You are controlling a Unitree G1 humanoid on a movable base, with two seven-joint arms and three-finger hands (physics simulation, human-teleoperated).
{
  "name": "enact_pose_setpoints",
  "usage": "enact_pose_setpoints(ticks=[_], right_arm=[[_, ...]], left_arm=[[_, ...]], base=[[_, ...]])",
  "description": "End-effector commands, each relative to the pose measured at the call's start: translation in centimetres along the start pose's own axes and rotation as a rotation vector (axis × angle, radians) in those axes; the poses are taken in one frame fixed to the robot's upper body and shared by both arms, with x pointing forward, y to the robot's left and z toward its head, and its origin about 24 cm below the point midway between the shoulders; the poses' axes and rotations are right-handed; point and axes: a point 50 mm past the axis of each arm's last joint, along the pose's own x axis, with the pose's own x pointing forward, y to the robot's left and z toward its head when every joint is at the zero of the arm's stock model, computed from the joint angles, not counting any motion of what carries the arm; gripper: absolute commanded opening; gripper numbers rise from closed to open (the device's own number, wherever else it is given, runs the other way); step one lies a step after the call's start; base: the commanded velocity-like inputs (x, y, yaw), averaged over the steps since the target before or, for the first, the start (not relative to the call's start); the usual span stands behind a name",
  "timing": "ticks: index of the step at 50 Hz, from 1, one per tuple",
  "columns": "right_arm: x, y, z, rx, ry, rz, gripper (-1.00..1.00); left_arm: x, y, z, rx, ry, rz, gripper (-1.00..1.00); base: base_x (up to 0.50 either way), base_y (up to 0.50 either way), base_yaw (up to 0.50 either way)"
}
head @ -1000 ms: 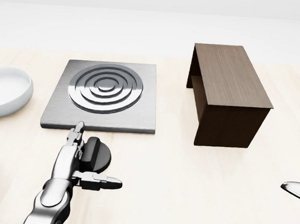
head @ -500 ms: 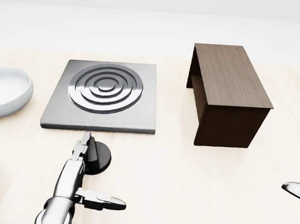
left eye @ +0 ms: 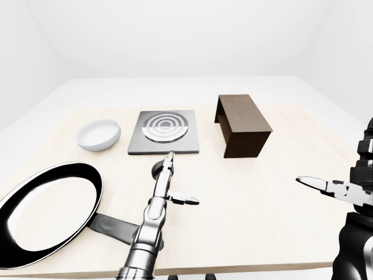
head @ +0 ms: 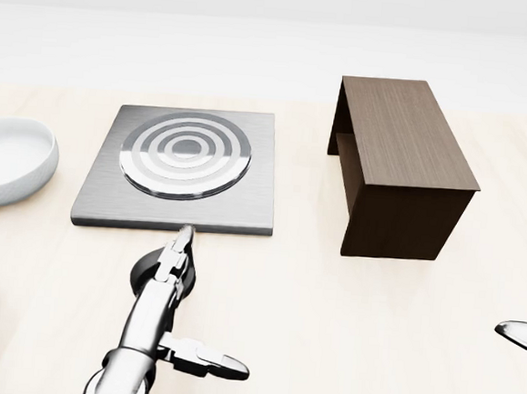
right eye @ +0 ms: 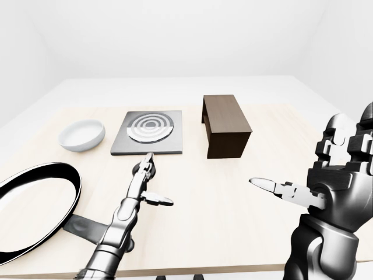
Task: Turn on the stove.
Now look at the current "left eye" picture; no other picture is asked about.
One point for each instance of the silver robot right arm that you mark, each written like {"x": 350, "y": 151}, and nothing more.
{"x": 354, "y": 248}

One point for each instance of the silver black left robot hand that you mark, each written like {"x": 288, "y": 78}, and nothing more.
{"x": 156, "y": 210}

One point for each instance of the dark brown wooden box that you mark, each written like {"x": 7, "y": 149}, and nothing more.
{"x": 247, "y": 122}

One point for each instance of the white bowl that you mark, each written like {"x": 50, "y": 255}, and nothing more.
{"x": 97, "y": 135}

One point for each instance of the small dark rounded shape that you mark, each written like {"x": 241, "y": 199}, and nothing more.
{"x": 172, "y": 277}
{"x": 210, "y": 277}

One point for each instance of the round black stove knob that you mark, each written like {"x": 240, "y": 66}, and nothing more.
{"x": 156, "y": 169}

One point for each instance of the flat dark stove plate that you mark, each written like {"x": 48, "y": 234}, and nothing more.
{"x": 166, "y": 143}

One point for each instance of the black frying pan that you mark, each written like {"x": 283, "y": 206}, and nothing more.
{"x": 87, "y": 181}

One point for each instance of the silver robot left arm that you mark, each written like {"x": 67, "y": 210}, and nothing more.
{"x": 142, "y": 253}

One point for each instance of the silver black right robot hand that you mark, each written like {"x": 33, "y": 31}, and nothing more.
{"x": 361, "y": 175}

